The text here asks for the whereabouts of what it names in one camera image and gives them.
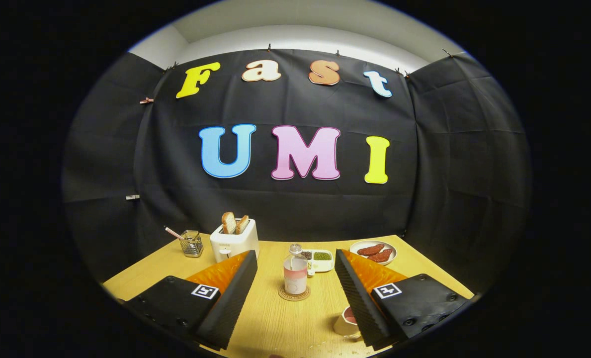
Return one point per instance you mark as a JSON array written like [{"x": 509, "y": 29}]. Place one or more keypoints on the pink striped straw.
[{"x": 173, "y": 232}]

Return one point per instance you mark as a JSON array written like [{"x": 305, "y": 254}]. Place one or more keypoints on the red sausage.
[
  {"x": 370, "y": 249},
  {"x": 380, "y": 256}
]

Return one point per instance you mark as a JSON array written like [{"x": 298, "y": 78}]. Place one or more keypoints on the wooden table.
[{"x": 275, "y": 323}]

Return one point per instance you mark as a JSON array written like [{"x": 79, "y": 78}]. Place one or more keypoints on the clear juice bottle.
[{"x": 295, "y": 278}]

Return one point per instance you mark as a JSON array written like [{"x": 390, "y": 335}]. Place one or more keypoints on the small glass jar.
[{"x": 192, "y": 244}]

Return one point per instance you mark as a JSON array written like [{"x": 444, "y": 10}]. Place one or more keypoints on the black backdrop cloth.
[{"x": 295, "y": 209}]

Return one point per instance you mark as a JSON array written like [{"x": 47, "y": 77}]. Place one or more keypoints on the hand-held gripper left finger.
[{"x": 228, "y": 308}]

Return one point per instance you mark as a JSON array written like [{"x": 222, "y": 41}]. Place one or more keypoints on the white divided seed dish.
[{"x": 322, "y": 263}]

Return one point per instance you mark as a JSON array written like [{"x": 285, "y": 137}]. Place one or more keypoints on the toast slice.
[
  {"x": 228, "y": 223},
  {"x": 242, "y": 224}
]

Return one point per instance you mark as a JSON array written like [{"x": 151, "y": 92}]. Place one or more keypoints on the round cork coaster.
[{"x": 285, "y": 296}]

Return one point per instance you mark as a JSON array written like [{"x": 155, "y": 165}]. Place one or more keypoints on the white round plate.
[{"x": 392, "y": 248}]

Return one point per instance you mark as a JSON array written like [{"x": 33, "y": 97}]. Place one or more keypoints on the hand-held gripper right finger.
[{"x": 362, "y": 308}]

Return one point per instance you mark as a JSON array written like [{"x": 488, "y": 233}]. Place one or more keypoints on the white toaster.
[{"x": 233, "y": 243}]

